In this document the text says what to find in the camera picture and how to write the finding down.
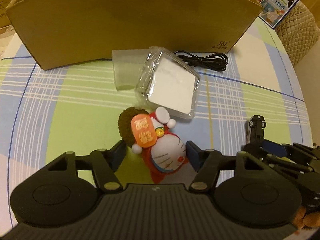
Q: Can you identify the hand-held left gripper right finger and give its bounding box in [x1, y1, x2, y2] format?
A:
[186, 141, 269, 193]

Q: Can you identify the red cat plush toy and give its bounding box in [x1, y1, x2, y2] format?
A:
[117, 106, 188, 184]

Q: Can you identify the chair with quilted cover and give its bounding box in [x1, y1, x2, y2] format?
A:
[274, 1, 320, 67]

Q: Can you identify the illustrated blue milk carton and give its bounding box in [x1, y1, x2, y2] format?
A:
[244, 0, 310, 29]

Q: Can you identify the translucent plastic cup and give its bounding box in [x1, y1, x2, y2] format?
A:
[111, 48, 151, 91]

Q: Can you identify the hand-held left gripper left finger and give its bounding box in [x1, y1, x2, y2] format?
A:
[45, 140, 127, 193]

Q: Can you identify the brown cardboard box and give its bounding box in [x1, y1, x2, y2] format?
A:
[5, 0, 264, 71]

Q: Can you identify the checkered tablecloth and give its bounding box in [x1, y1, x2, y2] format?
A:
[0, 17, 316, 207]

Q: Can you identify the clear plastic square box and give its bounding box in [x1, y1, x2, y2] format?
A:
[134, 46, 201, 119]

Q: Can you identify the person's right hand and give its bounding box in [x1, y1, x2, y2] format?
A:
[291, 205, 320, 228]

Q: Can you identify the black cable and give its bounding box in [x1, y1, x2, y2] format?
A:
[174, 50, 229, 72]

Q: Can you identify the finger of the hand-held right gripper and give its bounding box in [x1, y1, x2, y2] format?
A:
[260, 139, 320, 160]
[241, 144, 308, 174]

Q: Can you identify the black toy car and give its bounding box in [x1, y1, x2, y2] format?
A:
[246, 115, 267, 145]

